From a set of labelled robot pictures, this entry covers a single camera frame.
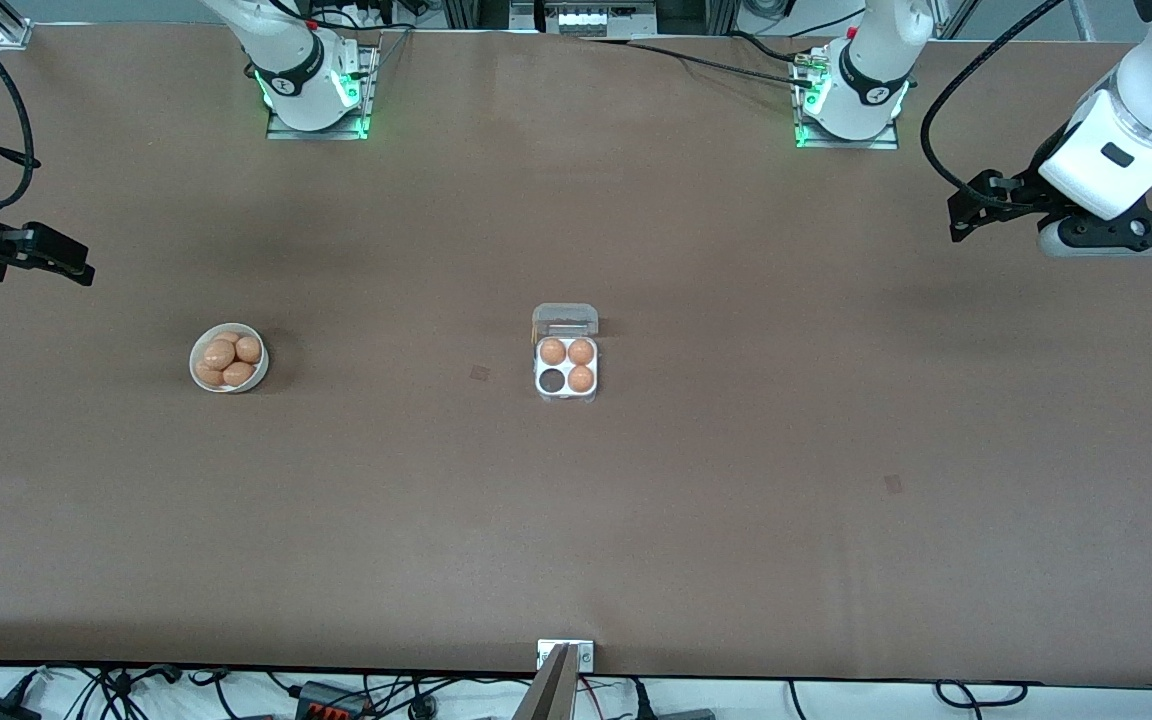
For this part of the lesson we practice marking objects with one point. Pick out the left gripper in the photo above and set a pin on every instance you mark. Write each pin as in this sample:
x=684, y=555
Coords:
x=1019, y=193

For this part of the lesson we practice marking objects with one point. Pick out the clear plastic egg box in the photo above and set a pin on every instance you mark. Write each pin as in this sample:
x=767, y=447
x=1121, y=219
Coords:
x=565, y=320

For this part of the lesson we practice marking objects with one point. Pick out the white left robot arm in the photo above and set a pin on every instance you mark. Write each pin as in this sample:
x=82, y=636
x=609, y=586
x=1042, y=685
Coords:
x=871, y=80

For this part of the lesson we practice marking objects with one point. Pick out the white round bowl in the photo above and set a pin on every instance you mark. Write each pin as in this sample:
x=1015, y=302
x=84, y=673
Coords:
x=263, y=365

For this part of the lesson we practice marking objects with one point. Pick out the power strip with white sockets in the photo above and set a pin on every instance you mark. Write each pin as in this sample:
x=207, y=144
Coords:
x=586, y=20

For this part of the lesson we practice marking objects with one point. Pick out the black orange power adapter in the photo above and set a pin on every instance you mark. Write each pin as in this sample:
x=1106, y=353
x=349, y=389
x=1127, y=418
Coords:
x=331, y=703

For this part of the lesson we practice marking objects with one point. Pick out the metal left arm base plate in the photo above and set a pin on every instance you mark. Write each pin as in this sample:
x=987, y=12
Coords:
x=886, y=143

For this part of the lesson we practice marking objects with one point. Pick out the silver aluminium frame post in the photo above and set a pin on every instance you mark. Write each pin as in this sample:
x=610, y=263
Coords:
x=956, y=20
x=1083, y=20

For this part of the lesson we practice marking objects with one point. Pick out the silver table corner bracket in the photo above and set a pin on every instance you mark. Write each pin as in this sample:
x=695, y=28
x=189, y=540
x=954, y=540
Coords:
x=14, y=38

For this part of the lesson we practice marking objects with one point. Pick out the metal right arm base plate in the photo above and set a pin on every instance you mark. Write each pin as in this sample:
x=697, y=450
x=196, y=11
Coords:
x=316, y=134

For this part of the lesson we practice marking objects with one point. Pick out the silver camera mount plate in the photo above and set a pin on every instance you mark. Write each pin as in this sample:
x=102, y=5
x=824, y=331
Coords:
x=586, y=655

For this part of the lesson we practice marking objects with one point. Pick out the grey camera support pole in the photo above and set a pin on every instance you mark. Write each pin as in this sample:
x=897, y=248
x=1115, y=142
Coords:
x=551, y=695

